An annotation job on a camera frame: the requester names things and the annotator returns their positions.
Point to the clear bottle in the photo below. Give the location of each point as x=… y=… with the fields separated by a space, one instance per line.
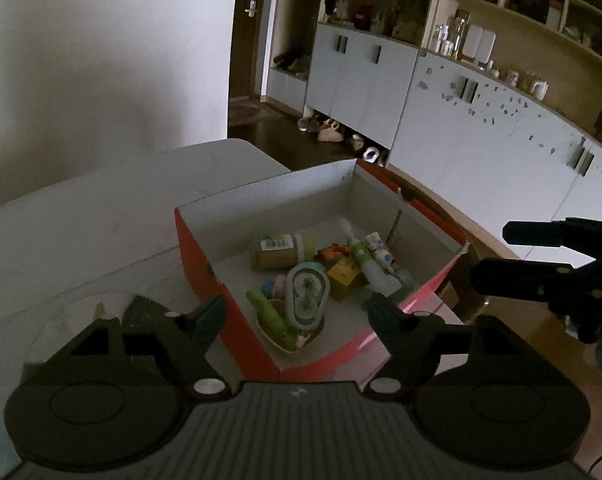
x=458 y=40

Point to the yellow block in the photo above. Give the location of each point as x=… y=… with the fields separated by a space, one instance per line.
x=343 y=278

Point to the beige heart-shaped dish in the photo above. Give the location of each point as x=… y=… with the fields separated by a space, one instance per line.
x=312 y=338

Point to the wooden chair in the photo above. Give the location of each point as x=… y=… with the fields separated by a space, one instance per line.
x=521 y=410

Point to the pair of dark shelf shoes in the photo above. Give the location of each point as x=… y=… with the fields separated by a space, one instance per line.
x=292 y=62

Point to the beige shoe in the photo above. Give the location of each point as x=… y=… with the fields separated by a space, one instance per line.
x=330 y=133

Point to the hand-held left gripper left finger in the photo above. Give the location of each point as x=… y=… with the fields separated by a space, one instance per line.
x=211 y=317

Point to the small white printed bottle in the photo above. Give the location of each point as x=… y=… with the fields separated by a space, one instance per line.
x=381 y=250

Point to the white rectangular container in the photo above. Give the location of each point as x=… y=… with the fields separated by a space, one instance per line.
x=480 y=44

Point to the grey shoe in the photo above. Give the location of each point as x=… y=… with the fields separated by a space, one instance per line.
x=304 y=125

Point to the black and white shoe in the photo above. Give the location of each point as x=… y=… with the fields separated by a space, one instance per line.
x=372 y=154

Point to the small dark figurine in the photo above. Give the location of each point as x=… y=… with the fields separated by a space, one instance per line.
x=332 y=5

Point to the teal oval plastic case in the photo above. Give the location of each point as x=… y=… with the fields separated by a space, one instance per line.
x=307 y=318

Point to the coral pink plastic piece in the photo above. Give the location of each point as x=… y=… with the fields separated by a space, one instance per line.
x=331 y=253

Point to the red decor item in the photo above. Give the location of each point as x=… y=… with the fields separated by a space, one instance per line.
x=365 y=17

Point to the white mug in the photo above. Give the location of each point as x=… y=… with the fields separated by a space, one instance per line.
x=538 y=90

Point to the blue round cap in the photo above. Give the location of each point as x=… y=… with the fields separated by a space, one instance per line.
x=268 y=289

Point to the white tube with green cap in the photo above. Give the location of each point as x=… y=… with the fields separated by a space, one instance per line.
x=363 y=260

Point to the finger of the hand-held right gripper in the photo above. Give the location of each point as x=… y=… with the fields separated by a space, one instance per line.
x=531 y=234
x=511 y=277

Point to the bottle with green cap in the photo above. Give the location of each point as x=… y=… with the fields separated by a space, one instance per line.
x=276 y=259

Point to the white and wood wall cabinet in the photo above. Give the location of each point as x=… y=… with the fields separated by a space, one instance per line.
x=361 y=80

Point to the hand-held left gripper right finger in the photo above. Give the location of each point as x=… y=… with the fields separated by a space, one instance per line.
x=381 y=310

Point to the dark wooden door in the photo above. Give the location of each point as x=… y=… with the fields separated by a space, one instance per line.
x=241 y=50

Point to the red and white cardboard box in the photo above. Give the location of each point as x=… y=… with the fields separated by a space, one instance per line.
x=291 y=195

